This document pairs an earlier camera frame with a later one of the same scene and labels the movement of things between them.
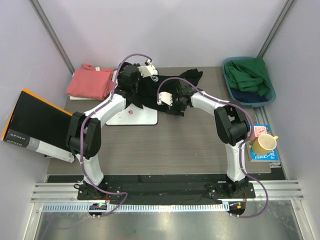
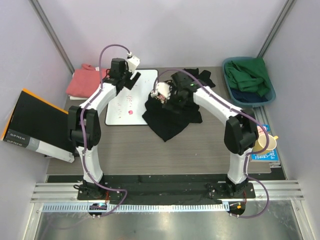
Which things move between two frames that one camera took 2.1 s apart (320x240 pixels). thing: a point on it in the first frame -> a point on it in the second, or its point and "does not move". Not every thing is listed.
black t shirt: x=146 y=91 -> x=167 y=121
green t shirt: x=248 y=74 does not move
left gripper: x=138 y=74 does not move
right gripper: x=172 y=109 does not move
